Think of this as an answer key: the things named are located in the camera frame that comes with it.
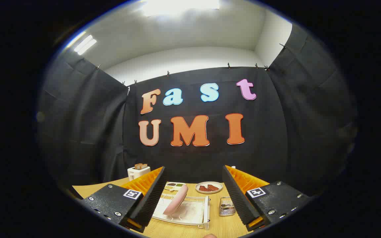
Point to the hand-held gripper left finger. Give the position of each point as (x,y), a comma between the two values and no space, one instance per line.
(150,198)

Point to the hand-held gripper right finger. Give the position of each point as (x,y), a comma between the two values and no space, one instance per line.
(238,198)

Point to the pink plate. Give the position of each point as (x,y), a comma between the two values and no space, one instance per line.
(175,201)

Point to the white sectioned condiment dish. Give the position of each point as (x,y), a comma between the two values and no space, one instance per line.
(172,186)

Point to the white plate with meat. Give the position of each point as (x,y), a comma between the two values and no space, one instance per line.
(210,182)

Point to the red meat piece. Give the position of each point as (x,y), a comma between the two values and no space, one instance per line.
(203,188)
(213,187)

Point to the white toaster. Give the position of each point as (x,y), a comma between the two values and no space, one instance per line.
(137,174)

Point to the black backdrop cloth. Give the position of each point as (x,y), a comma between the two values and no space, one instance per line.
(276,132)

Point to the row of small black clips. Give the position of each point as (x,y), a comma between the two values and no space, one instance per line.
(229,65)

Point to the small ceiling light bars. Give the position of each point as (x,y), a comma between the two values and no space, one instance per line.
(85,45)

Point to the large ceiling light panel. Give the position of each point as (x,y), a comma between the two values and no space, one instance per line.
(180,6)

